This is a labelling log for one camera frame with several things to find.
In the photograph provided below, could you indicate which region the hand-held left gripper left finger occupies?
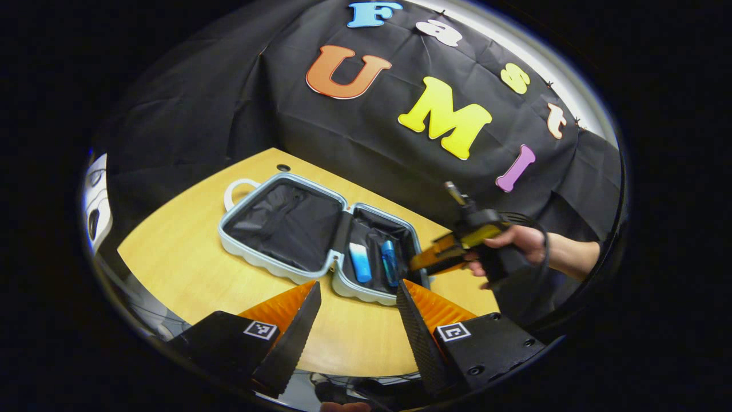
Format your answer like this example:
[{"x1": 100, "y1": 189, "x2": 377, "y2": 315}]
[{"x1": 166, "y1": 280, "x2": 323, "y2": 399}]

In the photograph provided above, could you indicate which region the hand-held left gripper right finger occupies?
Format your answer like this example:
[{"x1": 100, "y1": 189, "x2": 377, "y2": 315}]
[{"x1": 396, "y1": 279, "x2": 547, "y2": 399}]

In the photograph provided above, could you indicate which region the green bottle with blue cap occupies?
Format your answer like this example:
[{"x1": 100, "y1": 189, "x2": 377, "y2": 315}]
[{"x1": 380, "y1": 239, "x2": 401, "y2": 288}]

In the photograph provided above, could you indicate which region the white and blue cosmetic tube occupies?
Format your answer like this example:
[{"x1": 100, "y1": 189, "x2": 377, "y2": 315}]
[{"x1": 349, "y1": 242, "x2": 373, "y2": 284}]

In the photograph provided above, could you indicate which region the pale blue hard-shell suitcase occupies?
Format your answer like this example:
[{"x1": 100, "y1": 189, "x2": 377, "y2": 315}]
[{"x1": 218, "y1": 172, "x2": 433, "y2": 307}]

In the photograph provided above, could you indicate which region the white plastic object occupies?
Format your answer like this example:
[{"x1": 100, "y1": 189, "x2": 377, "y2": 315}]
[{"x1": 83, "y1": 153, "x2": 113, "y2": 255}]

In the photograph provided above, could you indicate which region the black backdrop cloth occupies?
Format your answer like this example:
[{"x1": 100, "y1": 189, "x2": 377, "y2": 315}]
[{"x1": 86, "y1": 0, "x2": 624, "y2": 327}]

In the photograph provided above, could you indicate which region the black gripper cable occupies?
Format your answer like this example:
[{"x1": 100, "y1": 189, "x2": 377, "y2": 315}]
[{"x1": 500, "y1": 212, "x2": 553, "y2": 276}]

